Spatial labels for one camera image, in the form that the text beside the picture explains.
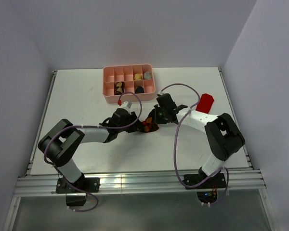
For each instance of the grey rolled sock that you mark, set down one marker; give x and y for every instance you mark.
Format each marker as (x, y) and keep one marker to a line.
(147, 75)

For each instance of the dark navy rolled sock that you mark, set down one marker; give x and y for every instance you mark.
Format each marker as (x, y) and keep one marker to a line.
(139, 90)

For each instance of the brown yellow argyle sock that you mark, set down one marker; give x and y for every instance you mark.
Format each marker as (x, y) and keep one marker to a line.
(119, 88)

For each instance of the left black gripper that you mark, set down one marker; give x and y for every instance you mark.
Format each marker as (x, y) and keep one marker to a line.
(135, 127)

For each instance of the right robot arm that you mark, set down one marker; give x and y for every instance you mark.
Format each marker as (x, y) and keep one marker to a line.
(223, 135)

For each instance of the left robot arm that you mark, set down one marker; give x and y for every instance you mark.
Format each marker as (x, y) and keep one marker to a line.
(61, 142)

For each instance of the red christmas sock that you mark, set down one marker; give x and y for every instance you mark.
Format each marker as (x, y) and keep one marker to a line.
(205, 103)

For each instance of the red orange argyle sock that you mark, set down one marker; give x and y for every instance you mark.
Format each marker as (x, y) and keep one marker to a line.
(149, 125)

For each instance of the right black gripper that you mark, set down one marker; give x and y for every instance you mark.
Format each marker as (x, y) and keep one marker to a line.
(158, 120)

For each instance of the pink divided organizer box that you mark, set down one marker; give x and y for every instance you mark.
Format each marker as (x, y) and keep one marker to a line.
(125, 73)

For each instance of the yellow rolled sock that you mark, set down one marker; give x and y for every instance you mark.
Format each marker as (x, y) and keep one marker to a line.
(137, 77)

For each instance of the aluminium front rail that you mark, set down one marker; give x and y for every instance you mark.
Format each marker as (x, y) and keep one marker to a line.
(133, 183)

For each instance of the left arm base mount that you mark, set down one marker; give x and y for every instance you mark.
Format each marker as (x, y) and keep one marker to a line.
(76, 192)

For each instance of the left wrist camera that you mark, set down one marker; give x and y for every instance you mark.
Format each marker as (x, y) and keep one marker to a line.
(126, 106)

